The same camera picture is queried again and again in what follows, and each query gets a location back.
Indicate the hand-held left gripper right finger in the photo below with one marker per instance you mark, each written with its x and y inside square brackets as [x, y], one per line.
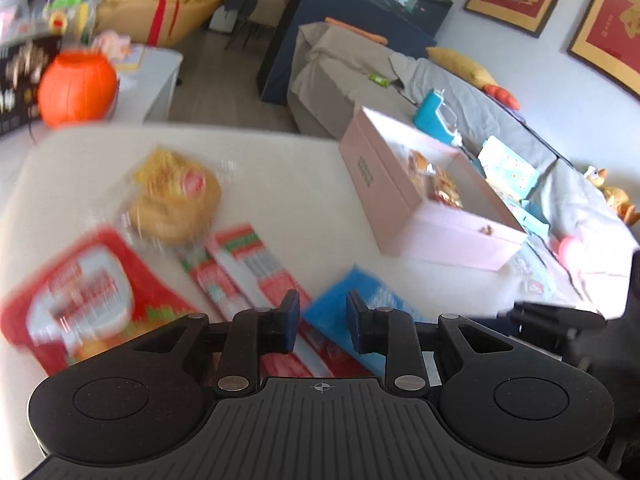
[356, 322]

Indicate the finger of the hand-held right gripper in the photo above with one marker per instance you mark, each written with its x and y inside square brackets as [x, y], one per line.
[560, 316]
[547, 345]

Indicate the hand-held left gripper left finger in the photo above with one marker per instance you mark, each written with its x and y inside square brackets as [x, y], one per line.
[289, 322]

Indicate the blue snack packet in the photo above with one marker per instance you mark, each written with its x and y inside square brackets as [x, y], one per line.
[380, 285]

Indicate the red striped snack packet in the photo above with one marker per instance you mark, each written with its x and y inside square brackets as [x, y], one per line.
[250, 255]
[210, 280]

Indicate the pink cardboard box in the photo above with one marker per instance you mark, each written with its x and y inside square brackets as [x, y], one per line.
[395, 210]

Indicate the round bun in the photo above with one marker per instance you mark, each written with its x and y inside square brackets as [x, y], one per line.
[170, 195]

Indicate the red chicken snack packet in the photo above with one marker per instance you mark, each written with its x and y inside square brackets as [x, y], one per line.
[75, 300]

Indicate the printed play mat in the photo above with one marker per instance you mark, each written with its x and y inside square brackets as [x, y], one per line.
[532, 272]

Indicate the pink ball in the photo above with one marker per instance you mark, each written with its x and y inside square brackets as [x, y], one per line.
[572, 251]

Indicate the small teal box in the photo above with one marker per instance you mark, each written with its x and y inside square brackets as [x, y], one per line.
[535, 217]

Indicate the yellow plush duck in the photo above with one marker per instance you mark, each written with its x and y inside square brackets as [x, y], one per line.
[617, 195]

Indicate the colourful printed card box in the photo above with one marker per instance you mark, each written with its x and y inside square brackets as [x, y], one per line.
[510, 165]

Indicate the teal toy case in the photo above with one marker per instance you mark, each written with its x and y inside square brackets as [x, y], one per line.
[432, 117]

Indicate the orange plush toy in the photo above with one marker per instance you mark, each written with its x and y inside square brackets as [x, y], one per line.
[502, 96]

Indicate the grey covered sofa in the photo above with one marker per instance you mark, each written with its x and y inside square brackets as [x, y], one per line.
[340, 90]

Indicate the small green toy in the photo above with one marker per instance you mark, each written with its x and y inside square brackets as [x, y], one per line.
[379, 79]

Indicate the yellow pillow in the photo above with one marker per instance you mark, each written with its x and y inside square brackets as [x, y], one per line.
[460, 65]

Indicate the white side table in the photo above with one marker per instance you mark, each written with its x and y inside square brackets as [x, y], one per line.
[155, 85]

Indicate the long orange plush stick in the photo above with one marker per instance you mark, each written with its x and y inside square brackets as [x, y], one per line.
[355, 30]

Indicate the dark blue cabinet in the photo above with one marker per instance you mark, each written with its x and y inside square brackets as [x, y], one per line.
[310, 25]

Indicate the white floor appliance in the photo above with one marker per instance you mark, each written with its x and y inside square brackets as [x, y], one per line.
[222, 20]

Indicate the orange pumpkin container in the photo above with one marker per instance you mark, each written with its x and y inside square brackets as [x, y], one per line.
[77, 90]

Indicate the pink plush toy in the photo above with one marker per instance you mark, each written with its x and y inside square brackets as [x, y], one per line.
[111, 45]

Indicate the red ribbon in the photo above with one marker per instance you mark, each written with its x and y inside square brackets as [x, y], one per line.
[160, 15]

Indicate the yellow sofa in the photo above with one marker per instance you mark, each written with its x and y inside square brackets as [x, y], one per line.
[130, 5]

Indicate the black snack bag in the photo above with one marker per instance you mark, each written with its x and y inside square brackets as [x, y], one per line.
[20, 85]

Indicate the cluster of colourful toys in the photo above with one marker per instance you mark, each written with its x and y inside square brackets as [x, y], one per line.
[72, 5]

